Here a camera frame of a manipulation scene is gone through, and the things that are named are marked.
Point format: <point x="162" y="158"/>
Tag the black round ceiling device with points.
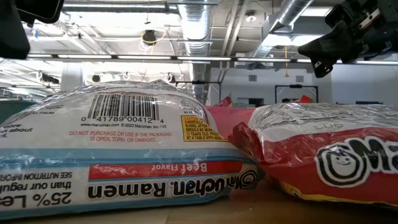
<point x="149" y="36"/>

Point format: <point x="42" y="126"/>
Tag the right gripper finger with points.
<point x="335" y="53"/>
<point x="339" y="39"/>

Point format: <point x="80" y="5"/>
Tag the long ceiling light rail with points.
<point x="202" y="58"/>

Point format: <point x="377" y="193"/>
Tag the silver ventilation duct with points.
<point x="196" y="31"/>
<point x="289" y="12"/>

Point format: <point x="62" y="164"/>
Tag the person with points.
<point x="286" y="100"/>

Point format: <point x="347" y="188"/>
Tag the green-edged ramen packet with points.
<point x="227" y="101"/>

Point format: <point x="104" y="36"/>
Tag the red plastic tray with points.
<point x="230" y="119"/>

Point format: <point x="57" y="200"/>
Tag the red white ramen packet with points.
<point x="311" y="161"/>

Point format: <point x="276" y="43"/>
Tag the teal rectangular container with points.
<point x="15" y="109"/>

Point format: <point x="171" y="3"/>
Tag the blue white ramen packet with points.
<point x="124" y="140"/>

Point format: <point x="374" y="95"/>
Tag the thin black metal rack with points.
<point x="295" y="86"/>
<point x="199" y="82"/>

